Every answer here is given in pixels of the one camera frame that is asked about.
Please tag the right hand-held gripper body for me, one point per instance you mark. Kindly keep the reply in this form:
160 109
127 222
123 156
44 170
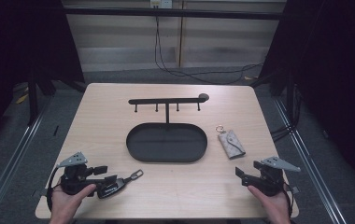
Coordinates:
272 180

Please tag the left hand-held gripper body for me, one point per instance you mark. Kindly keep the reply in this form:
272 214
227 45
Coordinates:
76 182

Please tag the black car key with carabiner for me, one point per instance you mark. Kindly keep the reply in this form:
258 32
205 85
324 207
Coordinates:
111 188

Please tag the black key stand with tray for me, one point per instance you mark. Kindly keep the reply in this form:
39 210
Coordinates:
166 146

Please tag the person's left hand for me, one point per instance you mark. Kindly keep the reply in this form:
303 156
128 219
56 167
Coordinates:
65 205

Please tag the person's right hand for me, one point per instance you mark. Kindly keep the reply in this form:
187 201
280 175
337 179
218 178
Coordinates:
275 207

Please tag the grey tape piece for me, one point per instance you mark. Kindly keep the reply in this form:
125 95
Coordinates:
294 189
40 193

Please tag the small black floor strip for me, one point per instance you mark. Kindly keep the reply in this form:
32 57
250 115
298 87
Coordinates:
56 130

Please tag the black stand leg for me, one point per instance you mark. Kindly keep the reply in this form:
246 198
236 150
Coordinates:
33 99

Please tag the yellow floor scrap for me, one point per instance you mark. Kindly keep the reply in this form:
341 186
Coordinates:
21 99

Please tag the dark curtain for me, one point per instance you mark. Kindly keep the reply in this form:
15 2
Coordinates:
337 77
17 46

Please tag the black horizontal bar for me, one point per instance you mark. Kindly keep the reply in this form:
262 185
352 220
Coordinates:
166 12

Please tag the metal floor rail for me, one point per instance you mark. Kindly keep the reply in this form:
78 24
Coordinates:
312 174
7 174

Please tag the white wall outlet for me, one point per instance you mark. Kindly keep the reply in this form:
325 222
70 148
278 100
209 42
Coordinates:
161 3

